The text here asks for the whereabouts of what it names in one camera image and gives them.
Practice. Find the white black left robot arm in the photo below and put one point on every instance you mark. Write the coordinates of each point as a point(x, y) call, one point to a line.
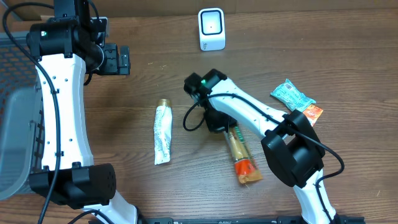
point(64, 51)

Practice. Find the small orange snack packet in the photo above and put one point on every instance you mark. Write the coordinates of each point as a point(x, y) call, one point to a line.
point(312, 113)

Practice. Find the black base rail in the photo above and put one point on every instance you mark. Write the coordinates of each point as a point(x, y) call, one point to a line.
point(279, 220)

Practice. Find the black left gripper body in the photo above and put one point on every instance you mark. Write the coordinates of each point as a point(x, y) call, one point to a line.
point(112, 63)

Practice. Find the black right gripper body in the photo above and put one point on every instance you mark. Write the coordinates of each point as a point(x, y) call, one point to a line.
point(221, 121)

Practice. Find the white tube gold cap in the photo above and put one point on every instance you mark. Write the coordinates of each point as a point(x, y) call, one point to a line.
point(162, 132)

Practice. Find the orange pasta package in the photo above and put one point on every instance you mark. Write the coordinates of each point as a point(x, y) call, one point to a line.
point(245, 165)

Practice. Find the white barcode scanner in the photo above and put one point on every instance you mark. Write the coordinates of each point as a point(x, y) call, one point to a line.
point(211, 29)

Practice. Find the teal snack bar wrapper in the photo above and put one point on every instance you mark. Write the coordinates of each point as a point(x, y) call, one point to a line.
point(291, 97)

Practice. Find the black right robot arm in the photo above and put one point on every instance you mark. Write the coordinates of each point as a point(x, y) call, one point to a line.
point(292, 149)

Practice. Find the grey plastic shopping basket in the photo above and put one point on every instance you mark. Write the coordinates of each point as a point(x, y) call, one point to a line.
point(22, 130)

